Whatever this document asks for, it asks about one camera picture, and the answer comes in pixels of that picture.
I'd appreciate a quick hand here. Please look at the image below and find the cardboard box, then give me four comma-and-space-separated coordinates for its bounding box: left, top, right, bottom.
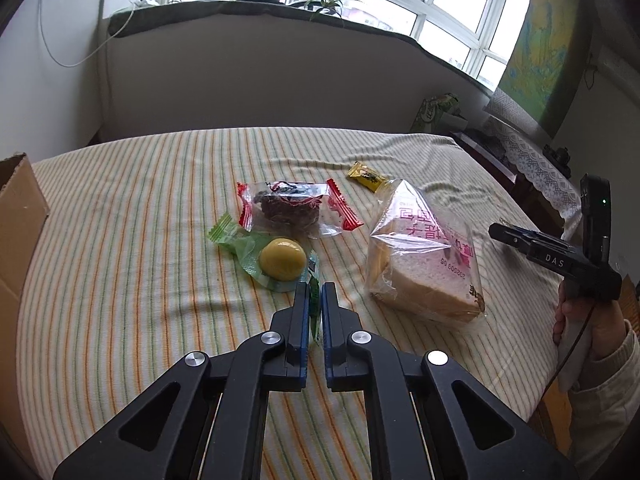
0, 152, 51, 391

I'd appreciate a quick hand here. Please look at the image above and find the white cable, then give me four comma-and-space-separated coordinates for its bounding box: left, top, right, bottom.
37, 0, 136, 68

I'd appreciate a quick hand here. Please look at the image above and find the small black device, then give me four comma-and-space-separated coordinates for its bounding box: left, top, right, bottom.
542, 145, 574, 179

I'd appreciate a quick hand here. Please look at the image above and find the yellow candy packet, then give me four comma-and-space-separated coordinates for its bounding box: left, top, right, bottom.
346, 161, 396, 194

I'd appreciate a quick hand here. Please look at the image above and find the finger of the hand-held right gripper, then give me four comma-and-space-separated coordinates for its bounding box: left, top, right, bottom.
500, 221, 538, 242
489, 224, 533, 256

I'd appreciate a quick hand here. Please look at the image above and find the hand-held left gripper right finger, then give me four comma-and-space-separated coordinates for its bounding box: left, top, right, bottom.
320, 282, 581, 480

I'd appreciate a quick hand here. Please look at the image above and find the wall map poster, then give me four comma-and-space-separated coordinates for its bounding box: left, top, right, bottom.
485, 0, 597, 139

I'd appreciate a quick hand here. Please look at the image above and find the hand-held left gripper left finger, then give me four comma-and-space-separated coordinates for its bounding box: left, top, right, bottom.
52, 282, 313, 480

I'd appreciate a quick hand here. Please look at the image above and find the small spider plant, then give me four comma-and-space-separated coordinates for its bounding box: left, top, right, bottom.
295, 0, 363, 21

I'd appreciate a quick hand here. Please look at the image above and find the dark red box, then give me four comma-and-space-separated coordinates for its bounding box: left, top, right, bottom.
450, 130, 518, 181

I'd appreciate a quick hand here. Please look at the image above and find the green paper bag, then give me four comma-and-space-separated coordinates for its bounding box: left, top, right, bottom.
411, 92, 461, 133

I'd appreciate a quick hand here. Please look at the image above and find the clear sandwich bread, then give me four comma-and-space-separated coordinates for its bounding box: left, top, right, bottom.
365, 178, 488, 324

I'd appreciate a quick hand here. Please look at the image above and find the person's right hand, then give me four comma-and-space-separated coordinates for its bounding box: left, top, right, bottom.
552, 282, 629, 362

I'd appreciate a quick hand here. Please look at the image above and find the white lace cloth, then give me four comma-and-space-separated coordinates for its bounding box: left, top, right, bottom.
482, 115, 583, 241

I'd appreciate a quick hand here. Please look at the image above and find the red brown cake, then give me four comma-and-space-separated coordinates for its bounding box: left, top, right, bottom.
236, 178, 364, 241

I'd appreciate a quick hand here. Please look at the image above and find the white paper bag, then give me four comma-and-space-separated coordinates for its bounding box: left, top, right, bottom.
440, 112, 469, 134

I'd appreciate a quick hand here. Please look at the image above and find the green yellow pastry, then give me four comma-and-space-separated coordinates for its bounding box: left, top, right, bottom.
207, 212, 323, 346

